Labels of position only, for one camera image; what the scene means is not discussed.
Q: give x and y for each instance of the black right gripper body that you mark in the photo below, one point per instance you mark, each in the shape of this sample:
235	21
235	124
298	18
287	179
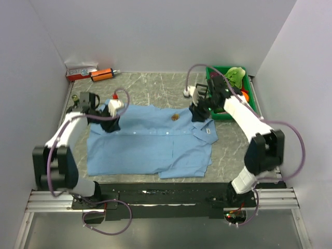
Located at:
204	108

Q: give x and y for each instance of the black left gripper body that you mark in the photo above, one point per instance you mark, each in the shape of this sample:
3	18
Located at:
108	125

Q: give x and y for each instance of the brown gold brooch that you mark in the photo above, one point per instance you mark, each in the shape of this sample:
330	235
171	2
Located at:
175	117

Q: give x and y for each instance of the light blue shirt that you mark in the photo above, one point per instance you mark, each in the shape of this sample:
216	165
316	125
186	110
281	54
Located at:
149	142

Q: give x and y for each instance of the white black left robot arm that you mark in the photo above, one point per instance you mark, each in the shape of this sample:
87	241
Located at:
55	168

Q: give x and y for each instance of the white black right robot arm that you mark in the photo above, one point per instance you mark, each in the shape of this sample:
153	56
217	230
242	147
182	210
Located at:
265	149

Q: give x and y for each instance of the green plastic tray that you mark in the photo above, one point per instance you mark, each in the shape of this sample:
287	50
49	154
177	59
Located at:
220	114

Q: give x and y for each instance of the black clear display box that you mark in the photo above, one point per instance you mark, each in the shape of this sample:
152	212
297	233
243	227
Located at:
202	90

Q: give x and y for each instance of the purple toy onion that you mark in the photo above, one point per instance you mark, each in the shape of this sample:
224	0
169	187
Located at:
213	74

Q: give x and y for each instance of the green glass bottle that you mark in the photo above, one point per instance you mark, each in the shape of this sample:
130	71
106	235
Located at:
75	100

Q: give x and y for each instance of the orange toy carrot slice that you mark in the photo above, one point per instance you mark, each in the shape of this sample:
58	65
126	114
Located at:
246	96

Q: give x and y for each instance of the green toy lettuce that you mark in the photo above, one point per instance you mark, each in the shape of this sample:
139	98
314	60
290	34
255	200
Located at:
235	76

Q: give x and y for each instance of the orange black tube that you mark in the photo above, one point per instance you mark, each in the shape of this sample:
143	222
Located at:
104	74

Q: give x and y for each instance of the red white carton box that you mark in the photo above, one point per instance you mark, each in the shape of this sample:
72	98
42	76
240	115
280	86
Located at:
80	71

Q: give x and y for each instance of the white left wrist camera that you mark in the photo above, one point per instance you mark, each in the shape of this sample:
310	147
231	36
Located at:
114	105

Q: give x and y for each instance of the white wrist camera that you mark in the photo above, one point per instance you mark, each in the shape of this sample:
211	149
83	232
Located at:
192	92
114	105

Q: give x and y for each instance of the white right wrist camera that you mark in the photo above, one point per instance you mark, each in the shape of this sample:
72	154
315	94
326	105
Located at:
192	92

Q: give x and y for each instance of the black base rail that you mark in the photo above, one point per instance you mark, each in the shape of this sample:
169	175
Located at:
166	200

